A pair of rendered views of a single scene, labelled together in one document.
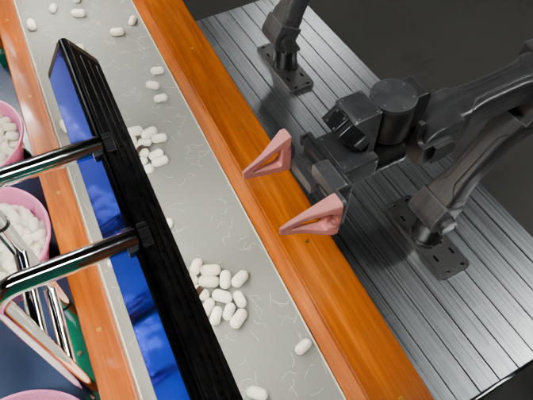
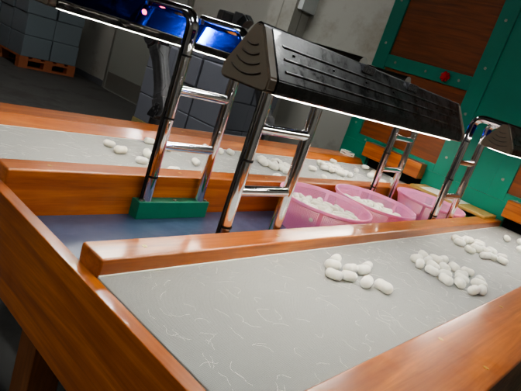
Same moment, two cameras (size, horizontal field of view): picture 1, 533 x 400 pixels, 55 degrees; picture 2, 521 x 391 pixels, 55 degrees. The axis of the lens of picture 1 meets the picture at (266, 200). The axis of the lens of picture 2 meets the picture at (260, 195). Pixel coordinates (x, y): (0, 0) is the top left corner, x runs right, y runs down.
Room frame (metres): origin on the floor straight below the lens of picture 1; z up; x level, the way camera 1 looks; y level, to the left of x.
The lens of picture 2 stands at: (1.47, 1.78, 1.08)
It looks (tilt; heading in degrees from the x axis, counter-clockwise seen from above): 15 degrees down; 244
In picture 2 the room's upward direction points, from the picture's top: 19 degrees clockwise
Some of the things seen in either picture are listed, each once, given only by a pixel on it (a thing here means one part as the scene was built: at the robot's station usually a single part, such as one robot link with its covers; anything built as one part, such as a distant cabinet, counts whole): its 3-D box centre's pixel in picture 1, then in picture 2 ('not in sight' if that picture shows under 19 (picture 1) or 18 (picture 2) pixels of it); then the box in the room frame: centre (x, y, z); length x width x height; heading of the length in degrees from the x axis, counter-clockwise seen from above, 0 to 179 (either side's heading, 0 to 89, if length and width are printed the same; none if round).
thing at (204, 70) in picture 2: not in sight; (208, 95); (0.07, -2.88, 0.57); 1.10 x 0.73 x 1.14; 119
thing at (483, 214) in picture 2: not in sight; (452, 200); (-0.12, 0.26, 0.77); 0.33 x 0.15 x 0.01; 115
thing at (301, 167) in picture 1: (279, 168); not in sight; (0.41, -0.02, 1.07); 0.09 x 0.07 x 0.07; 119
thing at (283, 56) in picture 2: not in sight; (379, 96); (0.99, 1.09, 1.08); 0.62 x 0.08 x 0.07; 25
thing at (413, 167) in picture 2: not in sight; (393, 159); (-0.02, -0.07, 0.83); 0.30 x 0.06 x 0.07; 115
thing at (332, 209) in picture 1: (307, 208); not in sight; (0.35, -0.05, 1.07); 0.09 x 0.07 x 0.07; 119
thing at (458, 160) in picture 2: not in sight; (480, 189); (0.15, 0.61, 0.90); 0.20 x 0.19 x 0.45; 25
